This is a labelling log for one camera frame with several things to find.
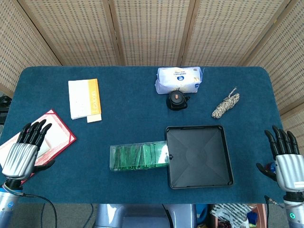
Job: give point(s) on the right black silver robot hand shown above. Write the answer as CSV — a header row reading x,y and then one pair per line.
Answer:
x,y
291,168

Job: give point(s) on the wicker folding screen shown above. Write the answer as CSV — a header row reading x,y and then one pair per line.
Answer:
x,y
152,31

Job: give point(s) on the black plastic tray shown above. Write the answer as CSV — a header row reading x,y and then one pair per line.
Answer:
x,y
199,156

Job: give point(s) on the blue felt table cloth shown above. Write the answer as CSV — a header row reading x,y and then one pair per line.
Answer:
x,y
133,114

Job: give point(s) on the blue-grey robot torso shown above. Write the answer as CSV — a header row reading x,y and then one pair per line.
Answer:
x,y
142,216

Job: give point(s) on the cola bottle with blue cap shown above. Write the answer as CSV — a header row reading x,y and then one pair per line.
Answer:
x,y
270,167

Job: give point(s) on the small cream card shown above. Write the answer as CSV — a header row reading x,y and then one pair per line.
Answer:
x,y
94,118

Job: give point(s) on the white tissue pack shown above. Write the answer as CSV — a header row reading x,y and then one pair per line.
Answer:
x,y
178,78

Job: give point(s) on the clear box of green items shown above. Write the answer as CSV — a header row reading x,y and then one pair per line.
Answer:
x,y
135,156

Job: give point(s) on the white yellow booklet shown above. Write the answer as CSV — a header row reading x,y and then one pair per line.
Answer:
x,y
83,98

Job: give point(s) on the black equipment beside table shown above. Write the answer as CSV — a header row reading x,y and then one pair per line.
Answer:
x,y
4,107

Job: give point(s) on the red certificate folder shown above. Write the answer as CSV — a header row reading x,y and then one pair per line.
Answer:
x,y
63,133

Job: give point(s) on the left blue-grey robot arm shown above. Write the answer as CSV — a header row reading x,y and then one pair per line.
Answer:
x,y
6,204

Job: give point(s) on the black lid with orange button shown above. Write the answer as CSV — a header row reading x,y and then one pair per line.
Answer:
x,y
177,101

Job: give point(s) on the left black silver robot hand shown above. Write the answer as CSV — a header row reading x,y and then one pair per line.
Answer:
x,y
20,156

